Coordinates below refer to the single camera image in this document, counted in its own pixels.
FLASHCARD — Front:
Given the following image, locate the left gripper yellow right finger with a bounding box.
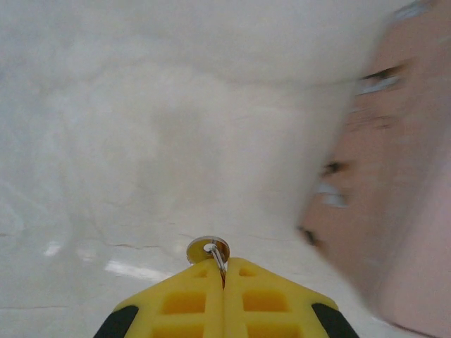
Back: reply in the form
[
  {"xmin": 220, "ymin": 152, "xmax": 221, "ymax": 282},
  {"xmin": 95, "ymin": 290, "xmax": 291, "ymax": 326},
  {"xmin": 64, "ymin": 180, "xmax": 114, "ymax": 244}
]
[{"xmin": 223, "ymin": 256, "xmax": 360, "ymax": 338}]

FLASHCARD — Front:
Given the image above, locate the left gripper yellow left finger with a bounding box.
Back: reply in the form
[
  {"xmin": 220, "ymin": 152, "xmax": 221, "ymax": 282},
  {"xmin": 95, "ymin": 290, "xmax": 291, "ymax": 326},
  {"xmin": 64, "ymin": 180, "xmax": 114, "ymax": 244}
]
[{"xmin": 93, "ymin": 258, "xmax": 226, "ymax": 338}]

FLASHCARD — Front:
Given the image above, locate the pink tin box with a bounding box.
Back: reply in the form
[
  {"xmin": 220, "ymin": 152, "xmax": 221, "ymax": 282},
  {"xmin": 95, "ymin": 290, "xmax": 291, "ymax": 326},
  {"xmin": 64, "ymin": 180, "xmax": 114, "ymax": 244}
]
[{"xmin": 297, "ymin": 0, "xmax": 451, "ymax": 338}]

